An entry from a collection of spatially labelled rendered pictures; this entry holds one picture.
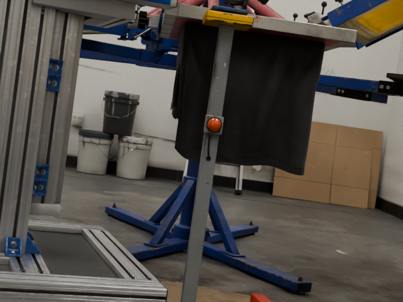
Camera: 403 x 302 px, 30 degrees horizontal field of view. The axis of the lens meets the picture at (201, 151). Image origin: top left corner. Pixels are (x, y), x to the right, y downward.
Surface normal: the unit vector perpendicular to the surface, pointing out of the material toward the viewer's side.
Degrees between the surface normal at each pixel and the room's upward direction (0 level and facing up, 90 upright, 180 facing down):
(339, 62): 90
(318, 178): 78
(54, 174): 90
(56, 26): 90
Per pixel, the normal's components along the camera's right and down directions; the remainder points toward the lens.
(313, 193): 0.11, -0.19
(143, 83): 0.07, 0.07
